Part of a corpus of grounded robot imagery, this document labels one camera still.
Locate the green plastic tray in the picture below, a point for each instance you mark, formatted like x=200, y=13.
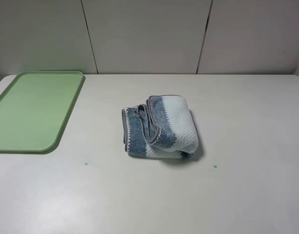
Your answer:
x=35, y=108

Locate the blue white striped towel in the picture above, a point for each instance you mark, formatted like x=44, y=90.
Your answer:
x=161, y=128

